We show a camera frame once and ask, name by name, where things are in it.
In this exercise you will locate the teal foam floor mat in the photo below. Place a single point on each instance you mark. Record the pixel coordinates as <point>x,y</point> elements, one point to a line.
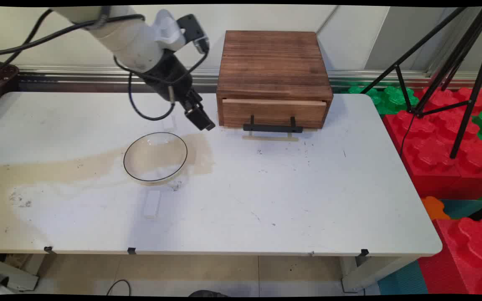
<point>402,280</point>

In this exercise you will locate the black table edge clip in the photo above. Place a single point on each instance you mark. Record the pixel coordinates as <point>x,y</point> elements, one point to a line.
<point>49,249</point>
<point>364,252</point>
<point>131,250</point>

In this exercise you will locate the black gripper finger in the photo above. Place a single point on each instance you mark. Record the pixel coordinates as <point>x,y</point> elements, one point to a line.
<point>196,97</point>
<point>201,120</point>

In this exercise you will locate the large white rectangular block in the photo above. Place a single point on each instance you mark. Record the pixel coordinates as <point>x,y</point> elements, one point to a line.
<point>152,204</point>

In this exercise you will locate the black tripod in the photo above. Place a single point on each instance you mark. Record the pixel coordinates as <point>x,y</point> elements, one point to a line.
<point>462,62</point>

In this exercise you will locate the big red foam block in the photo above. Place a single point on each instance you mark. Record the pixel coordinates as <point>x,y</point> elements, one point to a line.
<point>433,159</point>

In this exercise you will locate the white bowl with black rim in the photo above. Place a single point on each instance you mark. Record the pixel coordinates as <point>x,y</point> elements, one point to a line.
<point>155,156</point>

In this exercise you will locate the teal foam block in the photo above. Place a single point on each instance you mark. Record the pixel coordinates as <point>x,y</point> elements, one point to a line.
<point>467,207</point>

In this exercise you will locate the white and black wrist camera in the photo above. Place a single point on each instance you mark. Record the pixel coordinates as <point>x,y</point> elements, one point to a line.
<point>180,29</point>

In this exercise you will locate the white table leg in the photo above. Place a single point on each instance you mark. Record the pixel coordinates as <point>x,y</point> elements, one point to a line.
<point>370,274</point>
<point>13,274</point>

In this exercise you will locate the brown wooden drawer cabinet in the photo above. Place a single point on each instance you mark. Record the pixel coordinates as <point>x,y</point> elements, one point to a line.
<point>272,62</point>

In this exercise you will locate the small white rectangular block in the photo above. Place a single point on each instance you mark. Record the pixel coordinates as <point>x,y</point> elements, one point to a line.
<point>170,123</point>

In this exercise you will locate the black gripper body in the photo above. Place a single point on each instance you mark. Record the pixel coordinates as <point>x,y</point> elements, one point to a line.
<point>170,75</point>

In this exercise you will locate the orange foam block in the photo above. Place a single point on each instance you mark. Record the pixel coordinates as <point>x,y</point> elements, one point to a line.
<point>433,207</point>

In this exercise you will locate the aluminium wall rail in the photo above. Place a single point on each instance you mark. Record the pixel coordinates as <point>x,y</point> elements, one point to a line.
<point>78,72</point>

